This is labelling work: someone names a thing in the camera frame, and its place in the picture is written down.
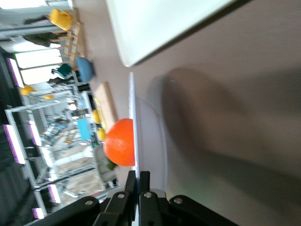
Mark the wooden cup rack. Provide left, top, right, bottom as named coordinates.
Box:
left=50, top=9, right=87, bottom=69

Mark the beige bear print tray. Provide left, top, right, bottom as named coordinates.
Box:
left=105, top=0, right=250, bottom=68

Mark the wooden cutting board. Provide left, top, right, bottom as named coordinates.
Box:
left=93, top=81, right=118, bottom=129

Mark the orange fruit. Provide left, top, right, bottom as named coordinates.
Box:
left=103, top=118, right=136, bottom=167

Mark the blue bowl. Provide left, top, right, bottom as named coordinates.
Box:
left=75, top=56, right=96, bottom=83

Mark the yellow cup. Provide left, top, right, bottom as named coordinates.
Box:
left=50, top=8, right=73, bottom=31

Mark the ceiling light panel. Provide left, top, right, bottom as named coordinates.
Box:
left=2, top=124, right=26, bottom=165
left=26, top=120, right=42, bottom=146
left=48, top=184, right=61, bottom=203
left=32, top=207, right=45, bottom=219

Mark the cyan box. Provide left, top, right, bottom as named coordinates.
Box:
left=77, top=118, right=92, bottom=140

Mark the white round plate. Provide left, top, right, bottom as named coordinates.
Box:
left=128, top=72, right=169, bottom=222

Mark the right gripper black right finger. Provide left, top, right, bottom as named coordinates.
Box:
left=138, top=171, right=240, bottom=226

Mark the teal chair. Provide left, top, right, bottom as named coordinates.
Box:
left=51, top=63, right=73, bottom=80

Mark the aluminium frame cell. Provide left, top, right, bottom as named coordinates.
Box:
left=4, top=90, right=96, bottom=189

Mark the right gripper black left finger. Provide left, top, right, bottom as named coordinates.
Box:
left=30, top=170, right=136, bottom=226

